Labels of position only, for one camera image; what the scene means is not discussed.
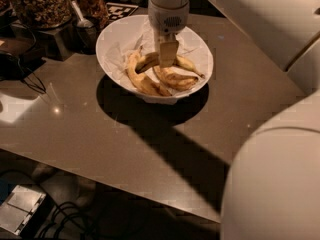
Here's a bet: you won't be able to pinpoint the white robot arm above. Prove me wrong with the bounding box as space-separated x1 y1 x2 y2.
149 0 320 240

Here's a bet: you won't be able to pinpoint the black floor cables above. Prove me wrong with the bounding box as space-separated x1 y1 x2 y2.
34 200 151 240

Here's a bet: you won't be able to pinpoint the small glass granola jar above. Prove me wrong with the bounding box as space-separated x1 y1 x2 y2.
77 0 109 29

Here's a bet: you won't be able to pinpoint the silver box on floor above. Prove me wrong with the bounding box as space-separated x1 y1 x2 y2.
0 185 47 237

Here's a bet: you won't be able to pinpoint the yellow banana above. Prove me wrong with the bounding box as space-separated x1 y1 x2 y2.
135 52 205 78
126 47 171 97

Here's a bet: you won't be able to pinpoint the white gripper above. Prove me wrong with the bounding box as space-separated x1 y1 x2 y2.
148 0 189 68

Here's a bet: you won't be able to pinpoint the large glass nut jar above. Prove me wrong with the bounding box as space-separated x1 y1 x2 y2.
11 0 72 29

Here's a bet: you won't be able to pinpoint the white paper napkin liner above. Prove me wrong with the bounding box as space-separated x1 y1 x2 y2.
103 16 212 106

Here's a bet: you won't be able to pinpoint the white bowl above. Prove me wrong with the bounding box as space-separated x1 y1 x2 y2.
95 14 215 105

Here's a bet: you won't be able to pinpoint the metal stand block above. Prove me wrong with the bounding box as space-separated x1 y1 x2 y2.
35 23 74 61

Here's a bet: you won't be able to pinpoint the black device with cable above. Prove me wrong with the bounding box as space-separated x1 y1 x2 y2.
0 24 46 94

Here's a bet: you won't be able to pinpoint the right brown-spotted banana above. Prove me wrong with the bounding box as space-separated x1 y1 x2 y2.
153 66 198 91

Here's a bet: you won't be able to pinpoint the white plastic spoon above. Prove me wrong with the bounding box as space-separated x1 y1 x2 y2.
69 0 93 28

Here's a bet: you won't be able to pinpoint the black white fiducial marker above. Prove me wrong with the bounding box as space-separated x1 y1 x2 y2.
107 2 139 22

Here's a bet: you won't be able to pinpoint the dark cup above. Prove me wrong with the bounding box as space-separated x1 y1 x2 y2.
72 17 98 55

